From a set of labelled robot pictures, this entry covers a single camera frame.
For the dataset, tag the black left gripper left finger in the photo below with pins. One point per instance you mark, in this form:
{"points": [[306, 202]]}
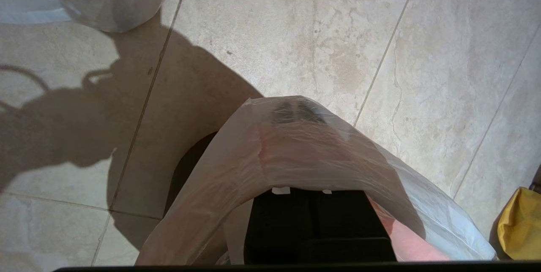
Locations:
{"points": [[279, 229]]}

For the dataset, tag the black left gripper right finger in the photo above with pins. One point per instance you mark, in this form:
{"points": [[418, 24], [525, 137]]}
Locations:
{"points": [[351, 229]]}

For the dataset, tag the white red-printed plastic bag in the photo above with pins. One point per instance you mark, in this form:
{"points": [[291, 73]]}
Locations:
{"points": [[296, 153]]}

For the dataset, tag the black round trash bin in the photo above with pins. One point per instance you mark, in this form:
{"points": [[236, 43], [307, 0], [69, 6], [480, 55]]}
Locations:
{"points": [[190, 166]]}

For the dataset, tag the white garbage bag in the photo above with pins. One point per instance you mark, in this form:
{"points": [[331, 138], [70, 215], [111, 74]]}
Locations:
{"points": [[105, 6]]}

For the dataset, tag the yellow fabric bag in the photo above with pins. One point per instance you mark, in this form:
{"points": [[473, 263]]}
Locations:
{"points": [[520, 225]]}

